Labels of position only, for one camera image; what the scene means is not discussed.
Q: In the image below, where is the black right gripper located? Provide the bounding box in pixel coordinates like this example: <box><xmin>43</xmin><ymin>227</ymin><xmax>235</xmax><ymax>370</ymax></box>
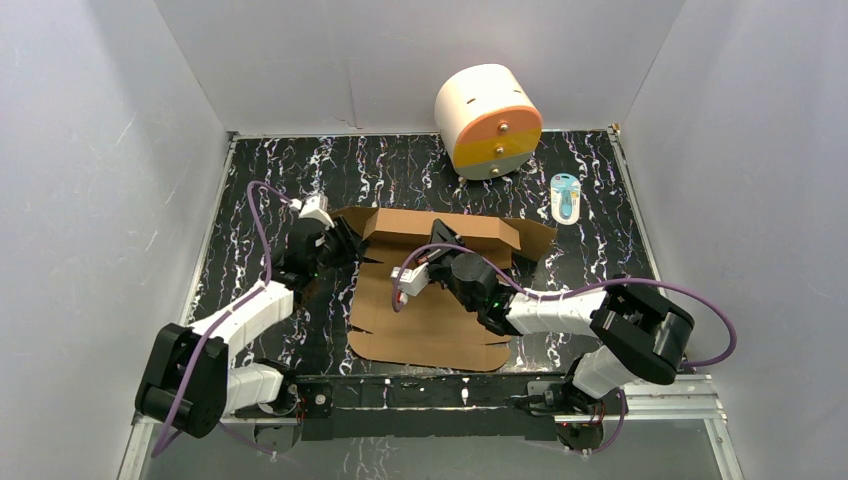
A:
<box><xmin>416</xmin><ymin>219</ymin><xmax>478</xmax><ymax>313</ymax></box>

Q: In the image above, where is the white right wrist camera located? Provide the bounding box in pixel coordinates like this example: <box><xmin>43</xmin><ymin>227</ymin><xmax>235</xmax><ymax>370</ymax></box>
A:
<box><xmin>390</xmin><ymin>264</ymin><xmax>430</xmax><ymax>312</ymax></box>

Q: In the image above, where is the aluminium frame rail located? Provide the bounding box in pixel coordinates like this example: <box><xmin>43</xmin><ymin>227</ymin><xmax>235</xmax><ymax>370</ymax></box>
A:
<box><xmin>119</xmin><ymin>372</ymin><xmax>742</xmax><ymax>479</ymax></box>

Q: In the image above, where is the blue white packaged item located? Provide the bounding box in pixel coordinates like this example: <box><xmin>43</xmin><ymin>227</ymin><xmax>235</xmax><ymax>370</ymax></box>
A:
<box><xmin>550</xmin><ymin>173</ymin><xmax>581</xmax><ymax>225</ymax></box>

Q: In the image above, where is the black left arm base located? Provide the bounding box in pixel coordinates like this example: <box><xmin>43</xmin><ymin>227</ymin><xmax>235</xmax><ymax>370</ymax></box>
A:
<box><xmin>225</xmin><ymin>360</ymin><xmax>333</xmax><ymax>420</ymax></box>

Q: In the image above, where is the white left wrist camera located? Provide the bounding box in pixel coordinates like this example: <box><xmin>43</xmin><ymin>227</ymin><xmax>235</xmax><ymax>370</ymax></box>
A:
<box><xmin>289</xmin><ymin>193</ymin><xmax>335</xmax><ymax>230</ymax></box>

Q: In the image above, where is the white orange yellow cylinder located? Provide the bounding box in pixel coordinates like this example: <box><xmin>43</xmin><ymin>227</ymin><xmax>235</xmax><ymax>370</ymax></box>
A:
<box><xmin>434</xmin><ymin>64</ymin><xmax>543</xmax><ymax>181</ymax></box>

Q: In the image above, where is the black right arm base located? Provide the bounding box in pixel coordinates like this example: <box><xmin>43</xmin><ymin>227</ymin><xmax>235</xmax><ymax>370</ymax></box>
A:
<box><xmin>505</xmin><ymin>356</ymin><xmax>629</xmax><ymax>456</ymax></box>

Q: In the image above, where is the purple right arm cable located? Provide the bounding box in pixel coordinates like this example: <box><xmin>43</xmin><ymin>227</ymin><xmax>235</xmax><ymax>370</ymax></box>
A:
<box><xmin>390</xmin><ymin>243</ymin><xmax>738</xmax><ymax>456</ymax></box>

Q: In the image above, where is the brown cardboard box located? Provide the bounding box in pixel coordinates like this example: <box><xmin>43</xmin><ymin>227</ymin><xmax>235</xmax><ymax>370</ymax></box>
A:
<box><xmin>334</xmin><ymin>206</ymin><xmax>557</xmax><ymax>372</ymax></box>

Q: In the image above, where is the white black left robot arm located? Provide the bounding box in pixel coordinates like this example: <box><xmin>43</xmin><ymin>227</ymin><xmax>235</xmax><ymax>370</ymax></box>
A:
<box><xmin>135</xmin><ymin>217</ymin><xmax>367</xmax><ymax>438</ymax></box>

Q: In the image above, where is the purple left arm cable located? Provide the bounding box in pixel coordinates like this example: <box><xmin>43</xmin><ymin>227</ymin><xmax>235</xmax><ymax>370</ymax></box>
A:
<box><xmin>149</xmin><ymin>180</ymin><xmax>303</xmax><ymax>459</ymax></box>

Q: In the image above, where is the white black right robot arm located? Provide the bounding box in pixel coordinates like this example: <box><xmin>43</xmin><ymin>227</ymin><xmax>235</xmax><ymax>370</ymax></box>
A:
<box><xmin>403</xmin><ymin>220</ymin><xmax>694</xmax><ymax>414</ymax></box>

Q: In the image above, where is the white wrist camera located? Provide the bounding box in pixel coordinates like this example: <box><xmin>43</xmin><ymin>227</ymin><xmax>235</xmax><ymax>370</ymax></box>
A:
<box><xmin>390</xmin><ymin>264</ymin><xmax>430</xmax><ymax>312</ymax></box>
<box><xmin>289</xmin><ymin>193</ymin><xmax>335</xmax><ymax>230</ymax></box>

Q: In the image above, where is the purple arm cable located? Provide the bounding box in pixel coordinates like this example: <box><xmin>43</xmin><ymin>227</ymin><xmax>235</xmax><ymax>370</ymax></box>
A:
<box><xmin>149</xmin><ymin>180</ymin><xmax>303</xmax><ymax>459</ymax></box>
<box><xmin>390</xmin><ymin>243</ymin><xmax>738</xmax><ymax>456</ymax></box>

